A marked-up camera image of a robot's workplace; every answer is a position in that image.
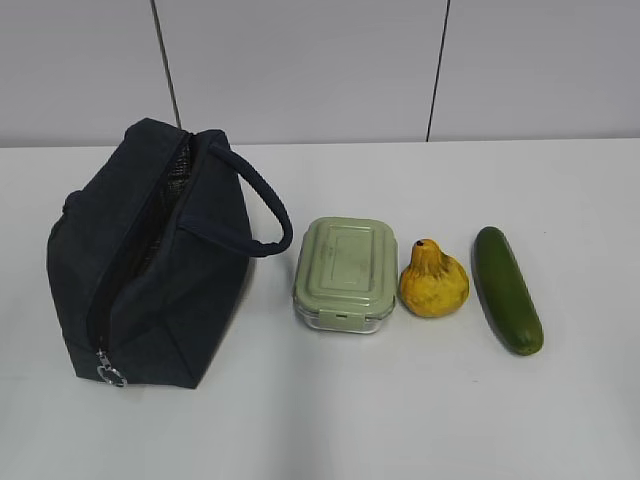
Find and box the dark navy fabric bag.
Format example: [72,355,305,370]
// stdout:
[46,118,293,389]

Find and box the green cucumber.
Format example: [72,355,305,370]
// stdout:
[472,226,544,356]

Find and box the green lidded glass container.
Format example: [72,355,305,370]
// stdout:
[293,217,398,334]

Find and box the yellow pear-shaped squash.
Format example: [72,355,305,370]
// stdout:
[399,239,470,318]

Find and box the silver zipper pull ring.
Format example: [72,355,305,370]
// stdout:
[95,347,129,388]

